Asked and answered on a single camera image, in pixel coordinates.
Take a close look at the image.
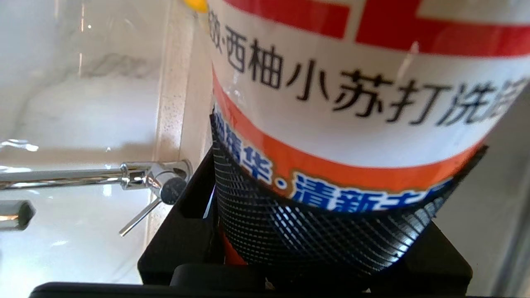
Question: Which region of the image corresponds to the orange dish soap bottle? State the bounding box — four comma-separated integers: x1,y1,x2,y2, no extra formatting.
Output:
182,0,530,286

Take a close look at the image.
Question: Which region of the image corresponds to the chrome gooseneck faucet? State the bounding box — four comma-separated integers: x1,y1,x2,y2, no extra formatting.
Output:
0,159,194,237

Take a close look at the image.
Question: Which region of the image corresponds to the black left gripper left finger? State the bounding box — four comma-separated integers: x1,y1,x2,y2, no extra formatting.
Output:
138,147,226,286

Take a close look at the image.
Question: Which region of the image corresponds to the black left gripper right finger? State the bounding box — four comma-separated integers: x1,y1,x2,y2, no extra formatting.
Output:
373,221,473,287

